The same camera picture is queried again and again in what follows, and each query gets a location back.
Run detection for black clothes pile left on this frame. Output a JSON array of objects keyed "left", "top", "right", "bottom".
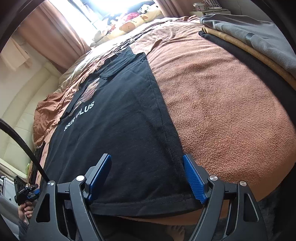
[{"left": 27, "top": 141, "right": 46, "bottom": 185}]

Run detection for cream padded headboard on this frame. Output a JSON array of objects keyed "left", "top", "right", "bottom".
[{"left": 1, "top": 65, "right": 61, "bottom": 179}]

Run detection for pink left curtain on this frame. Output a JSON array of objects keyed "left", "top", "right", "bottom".
[{"left": 17, "top": 1, "right": 91, "bottom": 73}]

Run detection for black braided cable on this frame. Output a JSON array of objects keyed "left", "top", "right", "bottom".
[{"left": 0, "top": 118, "right": 51, "bottom": 183}]

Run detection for folded grey shirt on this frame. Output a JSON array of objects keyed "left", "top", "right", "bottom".
[{"left": 200, "top": 13, "right": 295, "bottom": 76}]

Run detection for folded black shirt bottom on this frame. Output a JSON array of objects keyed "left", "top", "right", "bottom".
[{"left": 199, "top": 31, "right": 295, "bottom": 123}]

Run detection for black printed t-shirt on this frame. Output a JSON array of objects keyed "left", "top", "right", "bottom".
[{"left": 44, "top": 48, "right": 202, "bottom": 217}]

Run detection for bear print long pillow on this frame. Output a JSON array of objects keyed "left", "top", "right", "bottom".
[{"left": 90, "top": 4, "right": 164, "bottom": 48}]

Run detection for person's left hand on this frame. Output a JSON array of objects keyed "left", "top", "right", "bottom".
[{"left": 18, "top": 201, "right": 34, "bottom": 225}]

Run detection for brown bed blanket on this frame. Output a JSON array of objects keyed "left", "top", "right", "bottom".
[{"left": 32, "top": 14, "right": 296, "bottom": 227}]

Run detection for white bedside cabinet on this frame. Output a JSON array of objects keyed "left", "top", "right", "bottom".
[{"left": 189, "top": 1, "right": 231, "bottom": 17}]

